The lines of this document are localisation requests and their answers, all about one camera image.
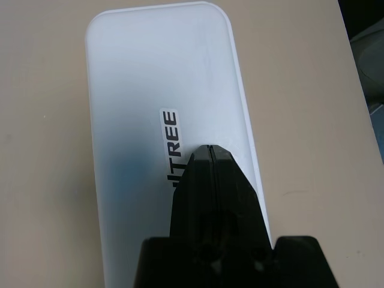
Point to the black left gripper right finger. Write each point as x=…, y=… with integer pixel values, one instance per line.
x=237, y=204

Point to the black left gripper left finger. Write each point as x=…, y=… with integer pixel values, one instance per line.
x=195, y=195

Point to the white plastic pencil case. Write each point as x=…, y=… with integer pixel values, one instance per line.
x=150, y=75

